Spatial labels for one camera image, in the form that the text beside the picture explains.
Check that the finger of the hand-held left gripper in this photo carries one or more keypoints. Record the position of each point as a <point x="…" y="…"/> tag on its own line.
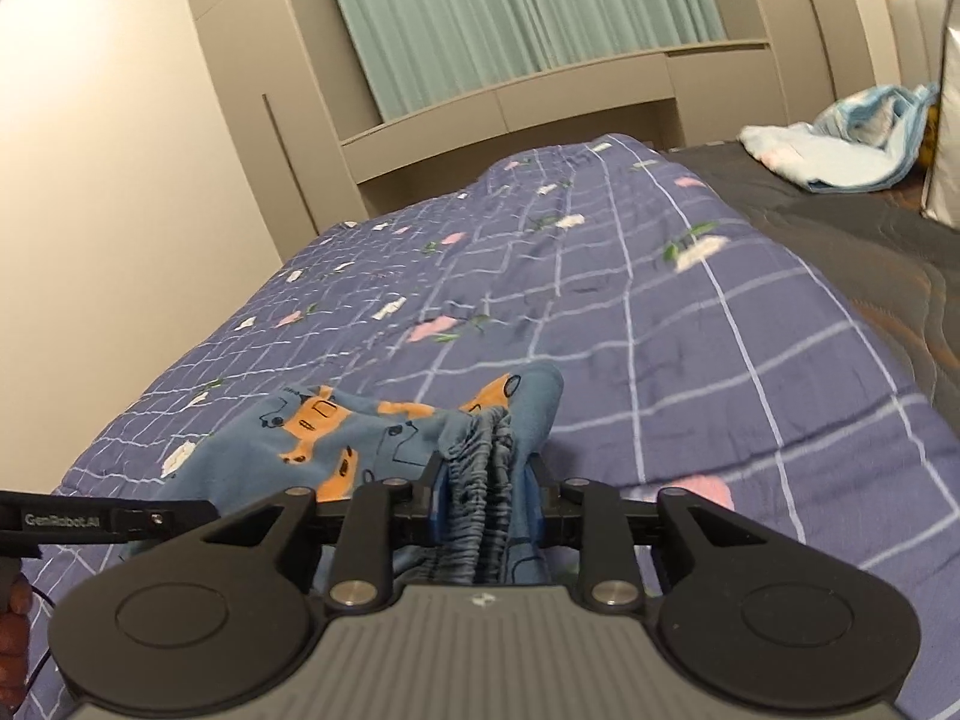
<point x="169" y="517"/>

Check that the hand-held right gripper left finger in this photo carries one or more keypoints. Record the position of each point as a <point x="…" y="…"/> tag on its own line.
<point x="439" y="502"/>

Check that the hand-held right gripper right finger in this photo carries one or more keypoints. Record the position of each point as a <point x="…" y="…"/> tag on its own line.
<point x="534" y="502"/>

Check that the blue pants with orange cars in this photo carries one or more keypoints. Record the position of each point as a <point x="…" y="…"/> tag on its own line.
<point x="337" y="435"/>

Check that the person's left hand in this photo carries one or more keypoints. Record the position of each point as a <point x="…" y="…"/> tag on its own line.
<point x="13" y="637"/>

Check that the purple checked floral blanket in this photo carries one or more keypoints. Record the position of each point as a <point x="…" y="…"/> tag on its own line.
<point x="637" y="360"/>

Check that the beige built-in cabinet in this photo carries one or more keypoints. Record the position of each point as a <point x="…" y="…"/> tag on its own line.
<point x="442" y="131"/>

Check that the dark grey quilted bed sheet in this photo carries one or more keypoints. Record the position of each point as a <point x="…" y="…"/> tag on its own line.
<point x="847" y="232"/>

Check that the light blue white towel blanket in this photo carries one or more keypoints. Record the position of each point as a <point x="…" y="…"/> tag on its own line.
<point x="847" y="142"/>

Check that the pale green curtain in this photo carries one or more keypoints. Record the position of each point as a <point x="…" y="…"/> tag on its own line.
<point x="517" y="15"/>

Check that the white pillow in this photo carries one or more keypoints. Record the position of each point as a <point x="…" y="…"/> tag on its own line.
<point x="946" y="112"/>

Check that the beige padded headboard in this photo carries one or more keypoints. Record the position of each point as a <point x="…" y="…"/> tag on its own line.
<point x="915" y="30"/>

